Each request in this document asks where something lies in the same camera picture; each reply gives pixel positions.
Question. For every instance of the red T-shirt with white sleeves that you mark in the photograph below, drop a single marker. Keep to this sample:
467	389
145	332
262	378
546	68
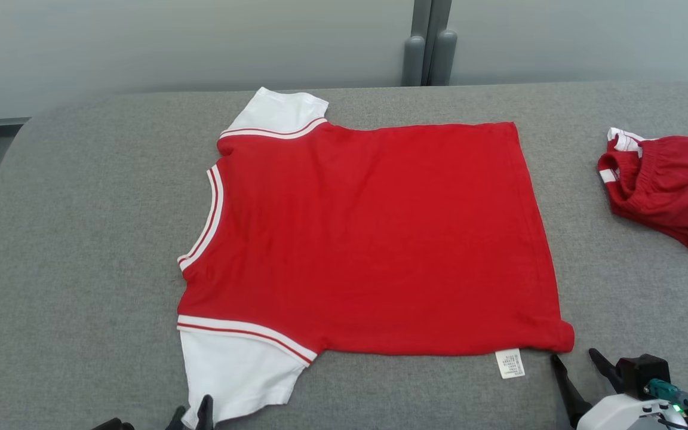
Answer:
368	239

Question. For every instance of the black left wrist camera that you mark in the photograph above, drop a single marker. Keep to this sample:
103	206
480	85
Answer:
114	425

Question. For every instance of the grey partition post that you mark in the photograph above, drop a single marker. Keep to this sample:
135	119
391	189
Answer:
414	60
444	60

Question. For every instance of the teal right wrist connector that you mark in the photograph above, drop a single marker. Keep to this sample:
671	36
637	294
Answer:
666	391

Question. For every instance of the red shorts with white stripes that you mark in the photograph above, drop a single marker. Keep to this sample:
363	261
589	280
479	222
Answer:
672	185

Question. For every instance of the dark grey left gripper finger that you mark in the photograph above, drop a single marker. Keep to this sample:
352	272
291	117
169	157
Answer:
175	421
205	415

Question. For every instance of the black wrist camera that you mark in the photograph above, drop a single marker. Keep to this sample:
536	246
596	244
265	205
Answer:
114	425
642	373

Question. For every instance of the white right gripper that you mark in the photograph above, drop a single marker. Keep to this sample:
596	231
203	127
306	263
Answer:
624	415

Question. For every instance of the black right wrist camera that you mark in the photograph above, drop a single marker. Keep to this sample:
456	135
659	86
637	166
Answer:
642	373

